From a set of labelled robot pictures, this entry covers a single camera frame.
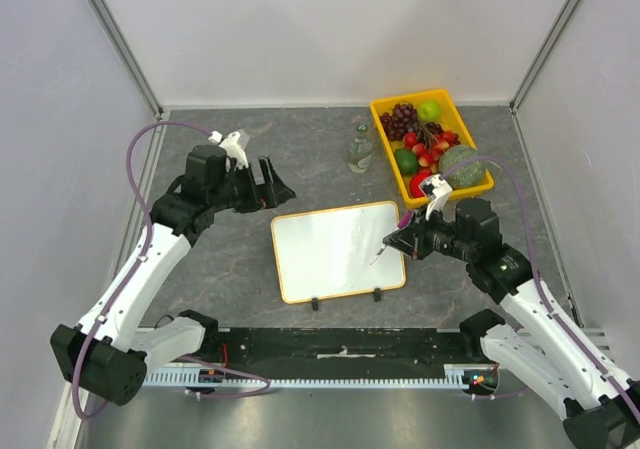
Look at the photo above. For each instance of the purple grape bunch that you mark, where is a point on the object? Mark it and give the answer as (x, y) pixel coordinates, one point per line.
(399, 121)

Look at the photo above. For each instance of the red apple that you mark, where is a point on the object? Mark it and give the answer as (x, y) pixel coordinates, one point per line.
(416, 181)

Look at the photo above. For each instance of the green apple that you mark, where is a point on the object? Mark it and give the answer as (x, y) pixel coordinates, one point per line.
(429, 111)

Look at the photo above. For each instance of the clear glass bottle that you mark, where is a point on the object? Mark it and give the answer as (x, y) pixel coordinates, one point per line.
(360, 150)

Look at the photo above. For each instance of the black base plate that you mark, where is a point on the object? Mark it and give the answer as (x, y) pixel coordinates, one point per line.
(243, 346)

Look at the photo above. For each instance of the white slotted cable duct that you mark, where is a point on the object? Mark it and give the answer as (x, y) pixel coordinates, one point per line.
(193, 376)

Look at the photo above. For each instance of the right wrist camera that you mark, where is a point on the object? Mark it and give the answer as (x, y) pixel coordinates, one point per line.
(438, 191)

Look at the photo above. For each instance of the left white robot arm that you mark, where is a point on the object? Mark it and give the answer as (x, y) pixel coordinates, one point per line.
(103, 353)

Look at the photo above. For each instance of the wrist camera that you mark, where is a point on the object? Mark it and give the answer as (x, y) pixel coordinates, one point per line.
(234, 144)
(438, 191)

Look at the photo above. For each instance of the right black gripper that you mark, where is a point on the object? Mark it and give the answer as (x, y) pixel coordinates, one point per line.
(413, 242)

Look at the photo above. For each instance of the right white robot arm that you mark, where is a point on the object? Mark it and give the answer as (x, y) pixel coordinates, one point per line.
(596, 401)

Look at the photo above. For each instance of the green netted melon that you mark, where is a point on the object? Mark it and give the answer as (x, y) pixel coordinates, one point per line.
(467, 175)

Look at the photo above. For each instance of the red cherry bunch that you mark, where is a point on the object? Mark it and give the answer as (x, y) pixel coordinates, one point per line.
(429, 143)

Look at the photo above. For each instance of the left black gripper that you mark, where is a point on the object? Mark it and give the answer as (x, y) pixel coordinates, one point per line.
(275, 192)

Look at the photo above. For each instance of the yellow framed whiteboard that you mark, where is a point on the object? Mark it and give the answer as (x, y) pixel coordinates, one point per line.
(326, 254)

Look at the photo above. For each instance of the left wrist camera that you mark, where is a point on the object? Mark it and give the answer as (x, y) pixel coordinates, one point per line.
(234, 144)

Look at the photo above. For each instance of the magenta marker cap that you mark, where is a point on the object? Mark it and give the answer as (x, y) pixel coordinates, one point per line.
(406, 219)

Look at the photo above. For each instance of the green avocado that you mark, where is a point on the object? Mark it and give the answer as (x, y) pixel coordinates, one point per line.
(406, 161)

